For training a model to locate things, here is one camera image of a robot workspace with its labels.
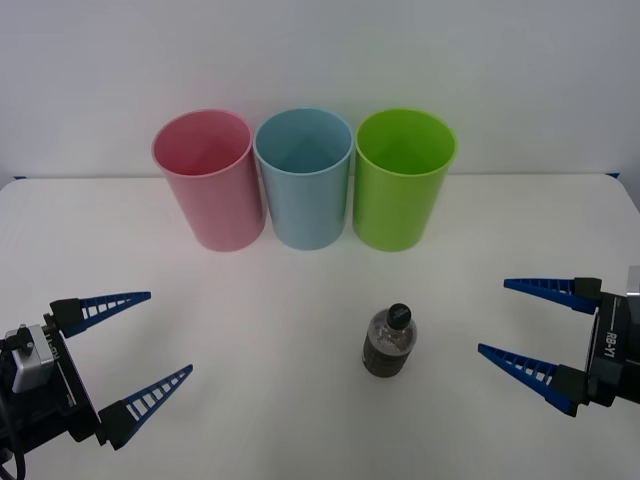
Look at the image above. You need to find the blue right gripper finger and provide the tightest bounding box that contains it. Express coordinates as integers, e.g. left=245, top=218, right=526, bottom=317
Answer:
left=477, top=342, right=592, bottom=418
left=502, top=275, right=604, bottom=316

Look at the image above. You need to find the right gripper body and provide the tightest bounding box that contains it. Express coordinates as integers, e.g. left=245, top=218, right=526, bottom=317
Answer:
left=581, top=293, right=640, bottom=409

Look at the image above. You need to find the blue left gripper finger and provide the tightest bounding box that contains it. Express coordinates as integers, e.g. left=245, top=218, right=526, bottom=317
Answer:
left=49, top=290, right=153, bottom=339
left=97, top=363, right=195, bottom=452

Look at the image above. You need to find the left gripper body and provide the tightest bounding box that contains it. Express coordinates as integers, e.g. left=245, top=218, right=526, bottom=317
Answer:
left=0, top=312, right=104, bottom=454

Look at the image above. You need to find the small dark plastic bottle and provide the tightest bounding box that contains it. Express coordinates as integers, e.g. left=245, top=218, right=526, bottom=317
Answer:
left=360, top=302, right=420, bottom=379

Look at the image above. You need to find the pink plastic bin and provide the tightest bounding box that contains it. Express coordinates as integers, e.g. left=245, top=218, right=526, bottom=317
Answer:
left=151, top=107, right=267, bottom=253

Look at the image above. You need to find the green plastic bin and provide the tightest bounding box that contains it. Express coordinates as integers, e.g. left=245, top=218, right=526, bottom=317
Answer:
left=352, top=107, right=459, bottom=253

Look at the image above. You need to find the pale blue plastic bin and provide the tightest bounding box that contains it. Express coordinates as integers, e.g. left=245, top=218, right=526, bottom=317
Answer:
left=253, top=106, right=356, bottom=251

